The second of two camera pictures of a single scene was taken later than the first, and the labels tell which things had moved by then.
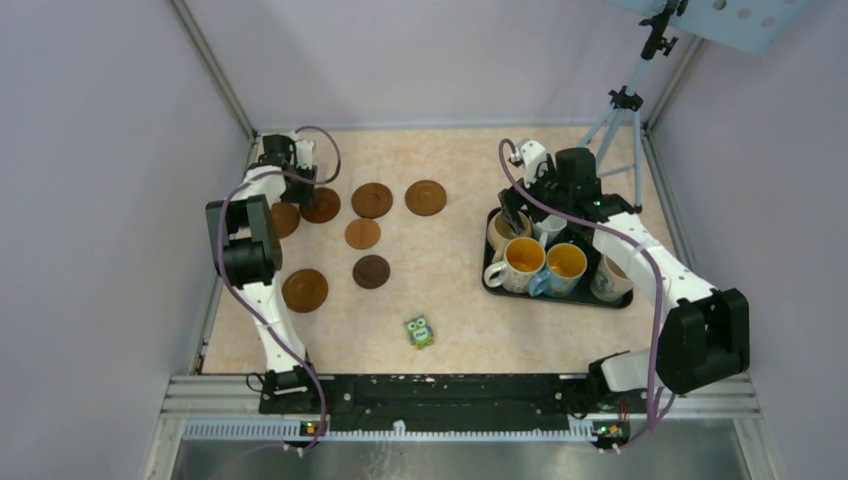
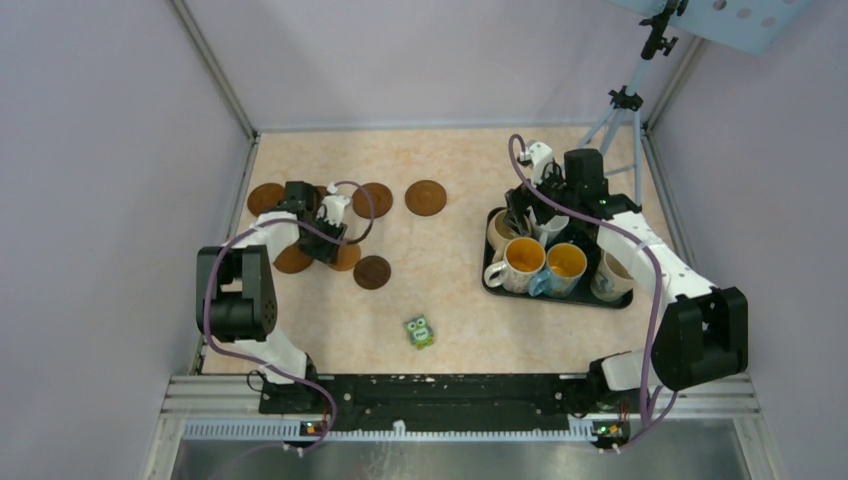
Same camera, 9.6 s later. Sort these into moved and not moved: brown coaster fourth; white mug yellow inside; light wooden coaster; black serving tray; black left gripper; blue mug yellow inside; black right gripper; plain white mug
Moved: black left gripper; light wooden coaster
Not moved: blue mug yellow inside; brown coaster fourth; black right gripper; white mug yellow inside; plain white mug; black serving tray
